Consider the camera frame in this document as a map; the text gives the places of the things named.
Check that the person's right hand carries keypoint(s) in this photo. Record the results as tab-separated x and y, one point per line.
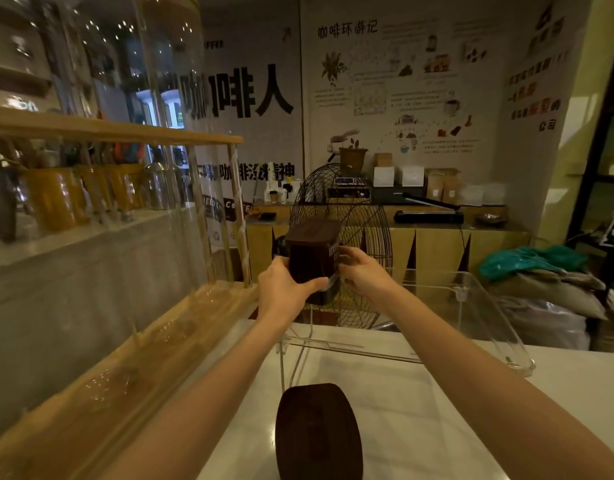
364	274

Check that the person's left hand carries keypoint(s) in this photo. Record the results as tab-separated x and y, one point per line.
279	289

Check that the person's right thumb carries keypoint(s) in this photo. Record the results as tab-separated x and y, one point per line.
348	272

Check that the person's left thumb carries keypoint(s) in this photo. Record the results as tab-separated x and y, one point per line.
312	285

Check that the dark brown square container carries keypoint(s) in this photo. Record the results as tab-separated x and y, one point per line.
313	254

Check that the person's right forearm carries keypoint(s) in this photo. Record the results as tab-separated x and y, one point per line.
497	389

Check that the person's left forearm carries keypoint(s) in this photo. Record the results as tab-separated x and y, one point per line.
197	409

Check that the clear acrylic display case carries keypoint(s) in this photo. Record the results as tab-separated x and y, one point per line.
412	319

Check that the black digital scale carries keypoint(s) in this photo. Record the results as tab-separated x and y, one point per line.
351	187

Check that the wooden sideboard cabinet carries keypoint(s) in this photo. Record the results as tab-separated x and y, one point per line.
437	242

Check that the black bag sealer machine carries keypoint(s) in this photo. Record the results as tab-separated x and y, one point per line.
429	214

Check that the white paper box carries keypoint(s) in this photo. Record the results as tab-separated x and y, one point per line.
413	175
383	176

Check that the brown potted plant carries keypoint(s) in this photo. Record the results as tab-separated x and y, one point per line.
353	157

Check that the small brown cardboard box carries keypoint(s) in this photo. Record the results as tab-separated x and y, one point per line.
383	159

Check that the brown kraft paper bag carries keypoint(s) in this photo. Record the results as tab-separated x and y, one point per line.
435	187
452	187

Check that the dark brown oval lid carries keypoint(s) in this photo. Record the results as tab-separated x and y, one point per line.
318	434

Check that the dark shallow dish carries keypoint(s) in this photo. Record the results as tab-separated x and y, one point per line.
491	219

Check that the green plastic bag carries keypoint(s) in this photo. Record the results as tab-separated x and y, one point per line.
529	259

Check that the silver metal jug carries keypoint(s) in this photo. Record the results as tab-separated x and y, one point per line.
158	187

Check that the white plastic sack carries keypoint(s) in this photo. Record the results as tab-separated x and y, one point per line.
547	324

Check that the beige burlap sack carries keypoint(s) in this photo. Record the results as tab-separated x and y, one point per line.
557	289

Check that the clear glass partition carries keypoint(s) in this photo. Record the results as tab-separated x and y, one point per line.
137	159

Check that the wooden counter ledge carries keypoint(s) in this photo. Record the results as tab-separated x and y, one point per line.
112	389

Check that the wooden shelf board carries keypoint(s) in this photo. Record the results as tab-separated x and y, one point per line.
107	127

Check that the black metal shelving rack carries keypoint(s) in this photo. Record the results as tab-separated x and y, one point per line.
599	159

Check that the dark metal pitcher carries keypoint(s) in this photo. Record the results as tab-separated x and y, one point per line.
1	204

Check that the white illustrated wall poster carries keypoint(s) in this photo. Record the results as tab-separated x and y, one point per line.
402	84

